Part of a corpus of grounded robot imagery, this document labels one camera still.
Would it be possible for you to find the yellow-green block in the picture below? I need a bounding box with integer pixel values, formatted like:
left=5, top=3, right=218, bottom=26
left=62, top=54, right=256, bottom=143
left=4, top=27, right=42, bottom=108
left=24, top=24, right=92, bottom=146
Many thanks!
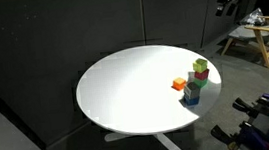
left=193, top=58, right=208, bottom=73

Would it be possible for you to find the orange block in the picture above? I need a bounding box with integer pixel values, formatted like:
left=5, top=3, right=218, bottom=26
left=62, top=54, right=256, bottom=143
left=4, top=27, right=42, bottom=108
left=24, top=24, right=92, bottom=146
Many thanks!
left=172, top=77, right=186, bottom=91

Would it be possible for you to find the purple spring clamp lower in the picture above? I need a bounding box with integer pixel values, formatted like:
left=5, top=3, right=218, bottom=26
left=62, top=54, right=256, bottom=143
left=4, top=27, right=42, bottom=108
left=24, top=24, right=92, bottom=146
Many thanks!
left=211, top=122, right=269, bottom=150

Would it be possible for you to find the purple spring clamp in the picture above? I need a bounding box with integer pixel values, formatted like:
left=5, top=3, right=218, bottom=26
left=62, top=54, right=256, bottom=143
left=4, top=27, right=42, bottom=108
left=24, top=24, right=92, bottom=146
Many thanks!
left=232, top=93, right=269, bottom=119
left=211, top=122, right=269, bottom=150

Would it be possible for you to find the crumpled plastic bag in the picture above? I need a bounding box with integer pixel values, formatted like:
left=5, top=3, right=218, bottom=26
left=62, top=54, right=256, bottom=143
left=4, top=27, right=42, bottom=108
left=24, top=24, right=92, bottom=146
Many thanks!
left=240, top=8, right=266, bottom=26

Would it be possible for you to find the blue block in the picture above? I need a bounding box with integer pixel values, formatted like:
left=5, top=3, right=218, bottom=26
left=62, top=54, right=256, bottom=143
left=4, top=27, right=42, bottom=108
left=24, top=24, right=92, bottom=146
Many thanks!
left=183, top=96, right=199, bottom=106

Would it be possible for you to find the grey block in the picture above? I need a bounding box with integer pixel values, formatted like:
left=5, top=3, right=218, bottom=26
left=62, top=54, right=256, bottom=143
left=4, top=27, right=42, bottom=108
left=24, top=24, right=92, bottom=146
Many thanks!
left=183, top=82, right=201, bottom=99

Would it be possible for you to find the round white table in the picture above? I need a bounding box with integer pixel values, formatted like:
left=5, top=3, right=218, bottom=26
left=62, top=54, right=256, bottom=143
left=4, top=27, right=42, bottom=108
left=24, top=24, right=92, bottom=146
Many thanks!
left=76, top=45, right=222, bottom=150

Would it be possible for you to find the wooden armchair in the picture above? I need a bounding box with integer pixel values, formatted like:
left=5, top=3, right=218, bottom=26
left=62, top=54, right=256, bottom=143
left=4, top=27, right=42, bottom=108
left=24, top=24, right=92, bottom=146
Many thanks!
left=221, top=15, right=269, bottom=68

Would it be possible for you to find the purple spring clamp upper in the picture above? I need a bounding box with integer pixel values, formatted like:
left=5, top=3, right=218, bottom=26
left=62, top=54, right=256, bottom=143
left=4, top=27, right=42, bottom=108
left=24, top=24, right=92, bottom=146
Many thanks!
left=232, top=93, right=269, bottom=119

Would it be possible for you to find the green block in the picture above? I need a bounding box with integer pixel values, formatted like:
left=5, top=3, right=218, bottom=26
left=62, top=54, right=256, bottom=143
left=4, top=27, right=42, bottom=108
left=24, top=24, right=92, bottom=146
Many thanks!
left=193, top=78, right=208, bottom=88

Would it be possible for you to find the magenta block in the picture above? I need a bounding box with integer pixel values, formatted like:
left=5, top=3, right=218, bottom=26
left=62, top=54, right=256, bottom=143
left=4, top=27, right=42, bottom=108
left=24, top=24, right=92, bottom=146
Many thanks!
left=194, top=68, right=209, bottom=80

